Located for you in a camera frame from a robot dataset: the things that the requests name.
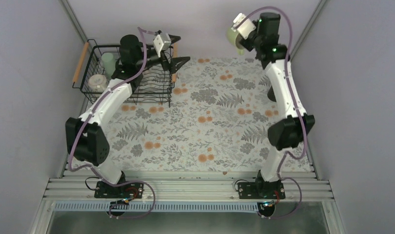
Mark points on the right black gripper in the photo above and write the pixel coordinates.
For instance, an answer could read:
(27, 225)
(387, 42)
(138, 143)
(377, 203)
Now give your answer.
(245, 45)

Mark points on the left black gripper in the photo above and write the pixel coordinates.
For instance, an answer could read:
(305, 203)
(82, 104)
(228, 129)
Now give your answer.
(172, 67)

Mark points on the light green mug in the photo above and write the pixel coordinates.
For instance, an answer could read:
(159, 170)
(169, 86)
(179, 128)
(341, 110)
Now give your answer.
(234, 39)

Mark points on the black cylindrical cup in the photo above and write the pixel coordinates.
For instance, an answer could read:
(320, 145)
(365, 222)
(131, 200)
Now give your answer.
(271, 95)

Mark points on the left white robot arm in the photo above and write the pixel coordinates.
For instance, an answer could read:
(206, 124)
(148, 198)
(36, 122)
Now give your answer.
(87, 144)

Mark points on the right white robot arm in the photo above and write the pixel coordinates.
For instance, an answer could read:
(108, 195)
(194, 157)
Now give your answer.
(262, 36)

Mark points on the mint green tumbler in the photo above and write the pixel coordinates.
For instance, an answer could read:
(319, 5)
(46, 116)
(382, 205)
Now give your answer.
(109, 64)

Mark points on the floral patterned table mat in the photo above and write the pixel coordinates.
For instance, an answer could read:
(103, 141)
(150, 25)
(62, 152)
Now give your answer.
(217, 120)

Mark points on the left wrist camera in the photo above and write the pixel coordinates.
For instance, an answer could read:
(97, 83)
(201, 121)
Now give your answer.
(161, 42)

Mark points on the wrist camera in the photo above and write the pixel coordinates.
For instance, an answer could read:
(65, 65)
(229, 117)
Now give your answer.
(243, 26)
(161, 42)

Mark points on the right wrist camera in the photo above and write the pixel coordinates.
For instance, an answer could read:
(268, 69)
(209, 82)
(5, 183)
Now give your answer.
(243, 26)

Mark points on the black wire dish rack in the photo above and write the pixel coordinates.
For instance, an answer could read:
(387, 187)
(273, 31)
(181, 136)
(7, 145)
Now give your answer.
(153, 86)

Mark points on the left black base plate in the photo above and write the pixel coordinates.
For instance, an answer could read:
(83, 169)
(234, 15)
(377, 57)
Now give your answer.
(129, 191)

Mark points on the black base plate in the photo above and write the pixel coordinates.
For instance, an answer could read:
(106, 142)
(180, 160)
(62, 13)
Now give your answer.
(129, 191)
(261, 190)

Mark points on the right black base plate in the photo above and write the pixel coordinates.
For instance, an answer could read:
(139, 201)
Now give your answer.
(261, 190)

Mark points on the aluminium mounting rail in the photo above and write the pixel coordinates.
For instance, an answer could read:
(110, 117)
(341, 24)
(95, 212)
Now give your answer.
(183, 186)

